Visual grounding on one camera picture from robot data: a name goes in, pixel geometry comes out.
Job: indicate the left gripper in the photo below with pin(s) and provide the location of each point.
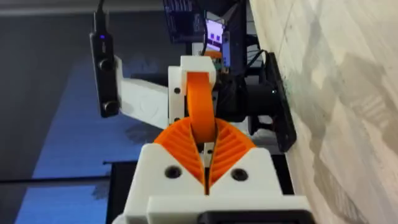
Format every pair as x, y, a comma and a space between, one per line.
143, 101

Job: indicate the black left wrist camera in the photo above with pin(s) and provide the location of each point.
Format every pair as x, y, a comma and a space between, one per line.
104, 77

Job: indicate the dark computer monitor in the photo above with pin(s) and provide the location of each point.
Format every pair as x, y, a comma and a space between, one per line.
183, 20

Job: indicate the small bright screen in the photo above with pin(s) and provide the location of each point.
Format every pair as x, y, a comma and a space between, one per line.
214, 34

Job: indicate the blue upright device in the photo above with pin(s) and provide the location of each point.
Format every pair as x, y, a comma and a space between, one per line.
226, 49

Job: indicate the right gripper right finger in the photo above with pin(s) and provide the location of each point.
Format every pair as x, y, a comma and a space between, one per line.
248, 165

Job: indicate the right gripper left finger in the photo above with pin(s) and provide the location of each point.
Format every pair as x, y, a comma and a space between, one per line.
161, 157

